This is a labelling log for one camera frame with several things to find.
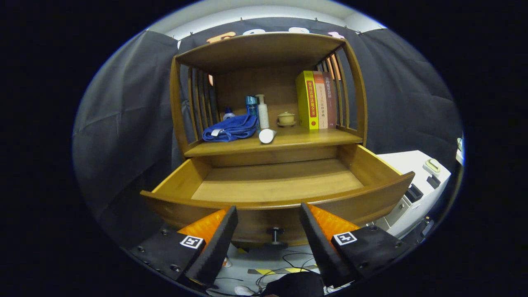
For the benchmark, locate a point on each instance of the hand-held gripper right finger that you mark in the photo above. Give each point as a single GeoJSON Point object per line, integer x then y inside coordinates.
{"type": "Point", "coordinates": [319, 251]}

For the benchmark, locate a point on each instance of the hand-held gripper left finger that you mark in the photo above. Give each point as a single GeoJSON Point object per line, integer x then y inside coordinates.
{"type": "Point", "coordinates": [218, 247]}

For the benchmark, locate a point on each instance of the wooden drawer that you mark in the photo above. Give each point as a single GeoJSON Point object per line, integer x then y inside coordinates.
{"type": "Point", "coordinates": [268, 181]}

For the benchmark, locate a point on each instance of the white facial cleanser tube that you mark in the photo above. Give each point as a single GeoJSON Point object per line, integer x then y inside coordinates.
{"type": "Point", "coordinates": [267, 136]}

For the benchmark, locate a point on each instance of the wooden countertop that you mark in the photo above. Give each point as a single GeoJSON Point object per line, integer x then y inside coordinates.
{"type": "Point", "coordinates": [305, 138]}

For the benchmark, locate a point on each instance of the white side cabinet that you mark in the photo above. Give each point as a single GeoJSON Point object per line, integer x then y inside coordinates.
{"type": "Point", "coordinates": [416, 181]}

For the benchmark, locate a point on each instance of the wooden cabinet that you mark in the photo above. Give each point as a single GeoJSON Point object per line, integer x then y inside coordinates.
{"type": "Point", "coordinates": [260, 51]}

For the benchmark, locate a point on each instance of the dark cloth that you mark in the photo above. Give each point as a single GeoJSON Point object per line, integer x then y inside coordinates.
{"type": "Point", "coordinates": [295, 285]}

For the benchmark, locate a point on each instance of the blue folded towel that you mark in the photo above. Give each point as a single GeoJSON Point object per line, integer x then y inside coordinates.
{"type": "Point", "coordinates": [233, 128]}

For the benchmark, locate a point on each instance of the small blue-capped white bottle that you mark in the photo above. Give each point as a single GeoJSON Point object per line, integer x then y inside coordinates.
{"type": "Point", "coordinates": [228, 115]}

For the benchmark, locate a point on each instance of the beige lidded teacup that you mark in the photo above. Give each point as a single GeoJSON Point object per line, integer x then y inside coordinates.
{"type": "Point", "coordinates": [286, 119]}

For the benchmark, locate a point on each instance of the white pump bottle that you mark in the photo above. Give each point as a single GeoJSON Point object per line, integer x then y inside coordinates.
{"type": "Point", "coordinates": [263, 115]}

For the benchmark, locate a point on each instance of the clear blue bottle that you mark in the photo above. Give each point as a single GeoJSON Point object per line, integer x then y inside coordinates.
{"type": "Point", "coordinates": [251, 106]}

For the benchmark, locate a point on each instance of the black backdrop cloth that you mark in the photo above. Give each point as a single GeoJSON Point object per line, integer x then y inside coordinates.
{"type": "Point", "coordinates": [123, 132]}

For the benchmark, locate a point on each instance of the beige orange book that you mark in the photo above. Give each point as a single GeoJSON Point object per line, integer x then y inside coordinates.
{"type": "Point", "coordinates": [321, 101]}

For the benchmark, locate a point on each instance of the brown book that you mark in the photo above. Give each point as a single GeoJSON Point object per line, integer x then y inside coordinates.
{"type": "Point", "coordinates": [331, 101]}

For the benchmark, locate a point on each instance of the yellow book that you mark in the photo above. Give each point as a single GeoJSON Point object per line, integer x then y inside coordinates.
{"type": "Point", "coordinates": [306, 101]}

